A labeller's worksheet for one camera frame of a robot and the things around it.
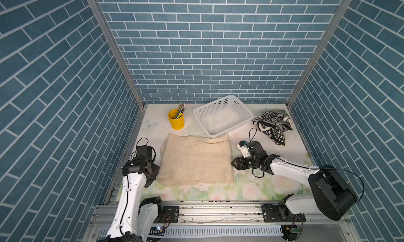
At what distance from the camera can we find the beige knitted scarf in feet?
2.77

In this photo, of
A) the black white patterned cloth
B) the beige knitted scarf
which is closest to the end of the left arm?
the beige knitted scarf

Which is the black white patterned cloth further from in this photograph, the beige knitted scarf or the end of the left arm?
the end of the left arm

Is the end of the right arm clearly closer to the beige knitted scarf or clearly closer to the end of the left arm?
the beige knitted scarf

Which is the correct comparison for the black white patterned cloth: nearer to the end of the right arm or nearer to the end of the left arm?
the end of the right arm

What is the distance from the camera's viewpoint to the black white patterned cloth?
0.96 meters

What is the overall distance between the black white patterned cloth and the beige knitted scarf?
24cm

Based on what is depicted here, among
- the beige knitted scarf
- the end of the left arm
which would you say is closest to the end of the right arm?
the beige knitted scarf
